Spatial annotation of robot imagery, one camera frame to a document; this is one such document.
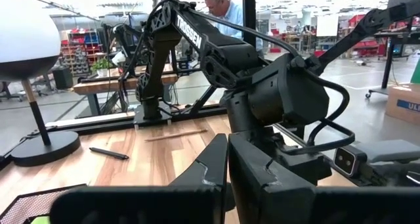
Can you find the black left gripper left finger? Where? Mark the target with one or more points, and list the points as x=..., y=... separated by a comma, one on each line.
x=213, y=165

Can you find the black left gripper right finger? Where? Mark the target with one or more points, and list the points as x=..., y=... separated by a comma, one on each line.
x=259, y=184

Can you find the plain wooden pencil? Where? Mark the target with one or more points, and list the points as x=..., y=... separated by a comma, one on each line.
x=177, y=135

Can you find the black pen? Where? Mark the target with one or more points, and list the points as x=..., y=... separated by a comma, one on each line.
x=110, y=153

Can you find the green sticky note pad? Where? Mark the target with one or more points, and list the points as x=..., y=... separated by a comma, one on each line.
x=41, y=220

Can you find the black mesh desk organizer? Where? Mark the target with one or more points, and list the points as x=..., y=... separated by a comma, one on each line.
x=29, y=201

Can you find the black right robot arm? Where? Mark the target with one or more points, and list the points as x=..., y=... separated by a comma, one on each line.
x=226, y=53

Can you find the background black robot arm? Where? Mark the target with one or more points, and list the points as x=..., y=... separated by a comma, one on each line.
x=126, y=43

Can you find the cardboard box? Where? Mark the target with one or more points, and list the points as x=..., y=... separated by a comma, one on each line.
x=403, y=102

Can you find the black rolling stand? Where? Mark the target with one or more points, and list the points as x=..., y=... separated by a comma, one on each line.
x=388, y=63

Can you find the background wooden workbench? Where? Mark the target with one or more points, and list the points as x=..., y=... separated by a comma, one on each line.
x=98, y=86

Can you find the white board sign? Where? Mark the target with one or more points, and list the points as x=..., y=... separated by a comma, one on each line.
x=327, y=25

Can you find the small potted plant white pot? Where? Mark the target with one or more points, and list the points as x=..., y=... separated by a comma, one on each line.
x=101, y=68

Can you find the person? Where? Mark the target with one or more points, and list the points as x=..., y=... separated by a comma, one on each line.
x=229, y=17

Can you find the black vertical pole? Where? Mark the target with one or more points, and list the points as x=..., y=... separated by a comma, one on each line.
x=249, y=13

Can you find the black bin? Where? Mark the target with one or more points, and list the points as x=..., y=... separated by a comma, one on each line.
x=63, y=77

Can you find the red storage shelving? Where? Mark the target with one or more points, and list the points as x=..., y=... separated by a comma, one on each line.
x=82, y=50

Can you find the white globe table lamp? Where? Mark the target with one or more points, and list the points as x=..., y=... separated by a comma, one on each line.
x=29, y=30

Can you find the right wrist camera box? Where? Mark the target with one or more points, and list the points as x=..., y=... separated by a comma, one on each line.
x=348, y=160

